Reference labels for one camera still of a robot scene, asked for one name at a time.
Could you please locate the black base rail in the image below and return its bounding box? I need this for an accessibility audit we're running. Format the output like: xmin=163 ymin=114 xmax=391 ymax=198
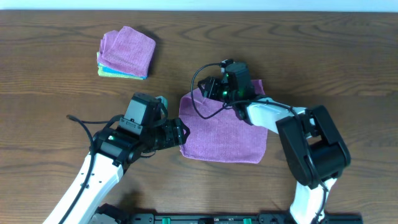
xmin=93 ymin=203 xmax=363 ymax=224

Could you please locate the folded yellow-green cloth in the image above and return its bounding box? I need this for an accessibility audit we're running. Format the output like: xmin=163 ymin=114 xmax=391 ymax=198
xmin=97 ymin=61 xmax=148 ymax=80

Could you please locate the folded blue cloth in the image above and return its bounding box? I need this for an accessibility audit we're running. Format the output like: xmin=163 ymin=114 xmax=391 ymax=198
xmin=98 ymin=63 xmax=147 ymax=80

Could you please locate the purple microfiber cloth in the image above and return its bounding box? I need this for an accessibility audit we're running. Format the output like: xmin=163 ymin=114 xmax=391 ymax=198
xmin=178 ymin=89 xmax=267 ymax=164

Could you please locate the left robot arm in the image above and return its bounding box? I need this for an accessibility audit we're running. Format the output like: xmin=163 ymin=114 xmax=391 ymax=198
xmin=45 ymin=93 xmax=190 ymax=223

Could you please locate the folded purple cloth on stack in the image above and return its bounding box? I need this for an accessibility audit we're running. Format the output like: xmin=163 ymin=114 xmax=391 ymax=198
xmin=96 ymin=26 xmax=156 ymax=76

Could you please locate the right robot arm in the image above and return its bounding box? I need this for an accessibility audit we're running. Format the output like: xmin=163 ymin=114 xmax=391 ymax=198
xmin=192 ymin=59 xmax=351 ymax=223

